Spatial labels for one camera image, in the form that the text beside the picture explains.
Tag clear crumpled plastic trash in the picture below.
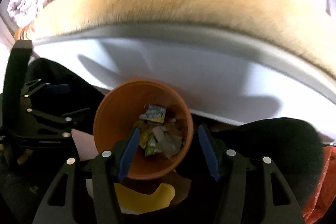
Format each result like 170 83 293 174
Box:
152 126 182 159

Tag blue yellow snack packet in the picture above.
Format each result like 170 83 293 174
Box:
139 105 166 123

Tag yellow floral fleece blanket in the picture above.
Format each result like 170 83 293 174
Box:
14 0 335 76

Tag green snack wrapper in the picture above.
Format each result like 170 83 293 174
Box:
145 134 157 156

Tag red plastic bag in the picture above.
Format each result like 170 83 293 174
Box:
303 145 335 223

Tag white bed frame side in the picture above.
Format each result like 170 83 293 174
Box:
33 24 335 143

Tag orange plastic trash bin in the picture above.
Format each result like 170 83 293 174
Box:
93 79 194 180

